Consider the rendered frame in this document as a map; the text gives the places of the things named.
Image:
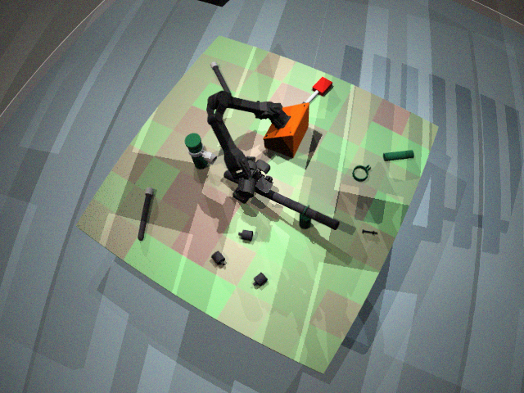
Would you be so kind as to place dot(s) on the dark green ring with small tab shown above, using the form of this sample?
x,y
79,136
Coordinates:
x,y
365,169

